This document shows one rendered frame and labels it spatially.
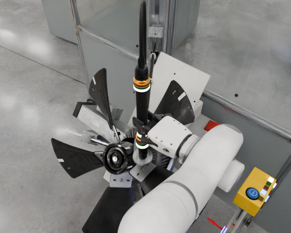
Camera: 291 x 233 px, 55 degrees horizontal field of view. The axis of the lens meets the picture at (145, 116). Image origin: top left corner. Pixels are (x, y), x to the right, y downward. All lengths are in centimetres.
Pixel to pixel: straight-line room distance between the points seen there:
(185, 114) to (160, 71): 40
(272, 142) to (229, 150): 102
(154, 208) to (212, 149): 25
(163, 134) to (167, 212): 37
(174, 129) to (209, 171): 22
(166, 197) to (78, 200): 194
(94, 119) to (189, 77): 48
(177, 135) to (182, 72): 50
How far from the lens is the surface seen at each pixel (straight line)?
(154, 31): 138
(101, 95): 113
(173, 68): 125
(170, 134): 78
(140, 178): 106
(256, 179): 127
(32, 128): 295
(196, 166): 61
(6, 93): 342
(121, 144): 105
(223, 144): 64
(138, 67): 70
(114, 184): 114
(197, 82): 121
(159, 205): 45
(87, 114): 135
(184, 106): 95
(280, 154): 169
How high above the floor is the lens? 211
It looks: 48 degrees down
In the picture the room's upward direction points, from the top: straight up
